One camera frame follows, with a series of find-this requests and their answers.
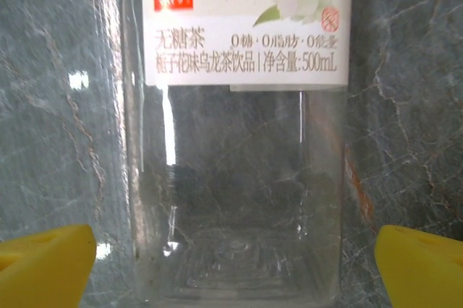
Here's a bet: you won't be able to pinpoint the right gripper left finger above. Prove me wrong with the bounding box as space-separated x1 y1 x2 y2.
0 223 98 308

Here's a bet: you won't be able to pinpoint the clear tea bottle white label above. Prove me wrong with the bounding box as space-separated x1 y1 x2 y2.
118 0 354 308

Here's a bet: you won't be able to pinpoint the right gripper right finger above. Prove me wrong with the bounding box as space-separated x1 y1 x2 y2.
373 224 463 308

